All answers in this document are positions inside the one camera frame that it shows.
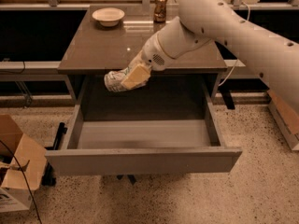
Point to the open grey top drawer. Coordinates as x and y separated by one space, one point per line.
166 127

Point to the white ceramic bowl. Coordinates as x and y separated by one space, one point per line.
109 16

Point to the crushed 7up can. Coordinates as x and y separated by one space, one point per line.
113 81

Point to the open cardboard box left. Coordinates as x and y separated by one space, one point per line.
22 166

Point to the gold soda can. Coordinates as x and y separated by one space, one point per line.
160 10

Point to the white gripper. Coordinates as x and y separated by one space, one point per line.
153 54

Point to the cardboard box right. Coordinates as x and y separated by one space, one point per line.
286 119

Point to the black cabinet foot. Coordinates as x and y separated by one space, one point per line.
48 179

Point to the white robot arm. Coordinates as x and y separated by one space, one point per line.
275 59

